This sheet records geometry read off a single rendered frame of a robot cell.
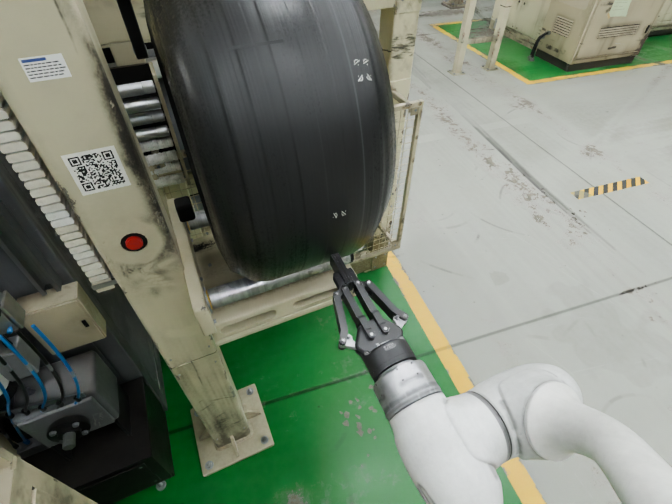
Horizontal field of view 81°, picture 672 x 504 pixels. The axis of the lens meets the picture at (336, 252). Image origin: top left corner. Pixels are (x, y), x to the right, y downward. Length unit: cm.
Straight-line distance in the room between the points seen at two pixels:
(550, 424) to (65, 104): 78
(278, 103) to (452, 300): 167
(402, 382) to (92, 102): 60
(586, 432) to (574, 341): 160
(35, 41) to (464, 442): 74
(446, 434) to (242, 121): 48
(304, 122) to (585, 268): 215
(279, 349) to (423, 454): 135
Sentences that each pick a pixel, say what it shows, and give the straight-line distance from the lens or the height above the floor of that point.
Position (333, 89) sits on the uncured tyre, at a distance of 57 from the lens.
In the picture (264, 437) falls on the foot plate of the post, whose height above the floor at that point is 4.
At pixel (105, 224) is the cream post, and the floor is 112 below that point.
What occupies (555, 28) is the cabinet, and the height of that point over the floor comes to 32.
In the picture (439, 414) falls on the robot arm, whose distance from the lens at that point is 58.
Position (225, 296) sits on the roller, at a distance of 88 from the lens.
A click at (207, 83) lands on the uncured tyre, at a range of 55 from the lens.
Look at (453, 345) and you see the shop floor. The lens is 192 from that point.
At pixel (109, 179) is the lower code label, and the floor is 120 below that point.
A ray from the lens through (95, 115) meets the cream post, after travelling 71.
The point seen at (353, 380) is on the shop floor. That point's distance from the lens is 176.
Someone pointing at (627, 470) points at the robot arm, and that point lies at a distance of 50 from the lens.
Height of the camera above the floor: 157
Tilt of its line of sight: 45 degrees down
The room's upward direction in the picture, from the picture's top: straight up
